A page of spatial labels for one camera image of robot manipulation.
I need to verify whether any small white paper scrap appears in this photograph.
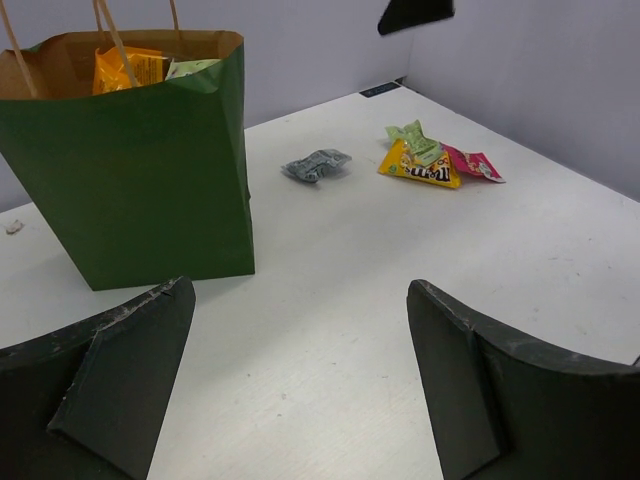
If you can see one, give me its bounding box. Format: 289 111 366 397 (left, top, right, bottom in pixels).
5 220 25 236

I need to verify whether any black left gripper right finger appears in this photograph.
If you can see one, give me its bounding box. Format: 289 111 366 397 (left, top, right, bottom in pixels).
407 280 639 479

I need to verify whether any grey snack packet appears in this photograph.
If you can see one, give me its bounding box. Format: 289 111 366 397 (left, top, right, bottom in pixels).
281 149 352 184

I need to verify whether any green paper bag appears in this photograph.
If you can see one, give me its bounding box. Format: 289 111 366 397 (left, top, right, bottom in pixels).
1 28 255 290

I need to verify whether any blue label right corner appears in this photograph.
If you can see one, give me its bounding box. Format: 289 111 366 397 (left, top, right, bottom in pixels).
359 81 401 98

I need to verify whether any light green snack packet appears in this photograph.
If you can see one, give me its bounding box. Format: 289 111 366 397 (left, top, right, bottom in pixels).
165 59 220 81

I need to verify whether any yellow M&M's bag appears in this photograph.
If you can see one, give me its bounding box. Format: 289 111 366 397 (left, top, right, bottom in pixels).
377 139 462 189

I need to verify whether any orange candy bag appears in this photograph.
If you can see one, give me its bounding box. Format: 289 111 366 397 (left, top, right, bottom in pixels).
92 47 166 95

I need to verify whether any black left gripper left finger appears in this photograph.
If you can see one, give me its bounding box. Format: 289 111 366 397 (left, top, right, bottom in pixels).
1 277 196 479

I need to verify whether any pink candy packet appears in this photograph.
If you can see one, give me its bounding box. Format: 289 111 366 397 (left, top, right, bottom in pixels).
441 143 505 183

